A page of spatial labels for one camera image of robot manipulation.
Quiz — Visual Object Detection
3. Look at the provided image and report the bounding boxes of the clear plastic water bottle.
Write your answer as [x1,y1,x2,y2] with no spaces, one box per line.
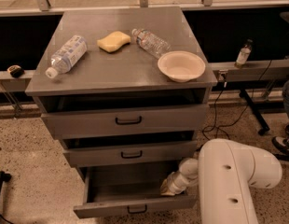
[131,29,171,59]

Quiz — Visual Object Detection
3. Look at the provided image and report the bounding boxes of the labelled plastic water bottle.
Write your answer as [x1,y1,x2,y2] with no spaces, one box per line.
[46,35,88,78]

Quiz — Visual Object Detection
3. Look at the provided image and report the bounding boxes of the grey middle drawer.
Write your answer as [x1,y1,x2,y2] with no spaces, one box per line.
[63,141,197,167]

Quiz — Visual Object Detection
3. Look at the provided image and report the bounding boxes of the yellow sponge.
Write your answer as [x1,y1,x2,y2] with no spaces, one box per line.
[97,31,131,53]

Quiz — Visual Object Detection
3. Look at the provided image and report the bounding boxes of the black power cable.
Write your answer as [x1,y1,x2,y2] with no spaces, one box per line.
[201,59,273,142]

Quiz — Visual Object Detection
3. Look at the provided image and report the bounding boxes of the black tape measure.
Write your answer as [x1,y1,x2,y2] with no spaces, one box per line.
[7,65,24,78]

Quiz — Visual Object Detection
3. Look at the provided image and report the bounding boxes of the small bottle on ledge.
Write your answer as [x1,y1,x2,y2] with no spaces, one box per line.
[235,39,253,68]

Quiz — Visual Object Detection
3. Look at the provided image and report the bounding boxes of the black and white shoe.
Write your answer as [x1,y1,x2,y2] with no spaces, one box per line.
[272,136,289,154]

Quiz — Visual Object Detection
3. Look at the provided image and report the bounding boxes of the grey drawer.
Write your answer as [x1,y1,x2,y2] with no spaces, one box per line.
[41,105,208,140]
[63,141,197,167]
[74,161,196,218]

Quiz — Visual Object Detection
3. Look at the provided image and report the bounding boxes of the grey bottom drawer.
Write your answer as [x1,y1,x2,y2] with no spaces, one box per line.
[74,161,196,218]

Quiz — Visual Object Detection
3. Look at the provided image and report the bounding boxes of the grey top drawer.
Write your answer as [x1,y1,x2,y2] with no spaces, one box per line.
[41,105,208,140]

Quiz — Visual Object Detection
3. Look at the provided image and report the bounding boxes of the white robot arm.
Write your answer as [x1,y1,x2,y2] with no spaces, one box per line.
[160,139,282,224]

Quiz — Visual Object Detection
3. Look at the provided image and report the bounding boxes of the black chair base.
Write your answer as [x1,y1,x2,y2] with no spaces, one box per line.
[239,88,289,162]

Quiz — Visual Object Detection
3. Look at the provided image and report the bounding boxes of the white paper bowl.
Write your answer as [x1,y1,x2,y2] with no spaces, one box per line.
[158,51,206,83]

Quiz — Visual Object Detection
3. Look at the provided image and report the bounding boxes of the grey drawer cabinet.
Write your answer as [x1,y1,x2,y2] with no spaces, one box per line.
[24,6,219,185]

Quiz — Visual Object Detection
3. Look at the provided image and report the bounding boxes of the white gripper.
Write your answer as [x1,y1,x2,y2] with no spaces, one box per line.
[160,171,195,196]

